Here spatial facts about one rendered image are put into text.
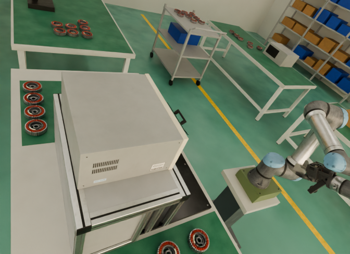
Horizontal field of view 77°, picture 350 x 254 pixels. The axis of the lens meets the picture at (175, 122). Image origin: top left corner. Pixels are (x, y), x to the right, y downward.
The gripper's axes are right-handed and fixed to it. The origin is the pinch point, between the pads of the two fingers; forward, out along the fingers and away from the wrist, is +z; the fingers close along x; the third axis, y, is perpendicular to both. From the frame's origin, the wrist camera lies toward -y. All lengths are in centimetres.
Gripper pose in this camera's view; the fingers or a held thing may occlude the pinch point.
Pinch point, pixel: (294, 167)
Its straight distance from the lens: 141.8
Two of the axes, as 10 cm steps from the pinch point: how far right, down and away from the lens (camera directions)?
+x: -8.9, 1.6, -4.2
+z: -4.5, -2.6, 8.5
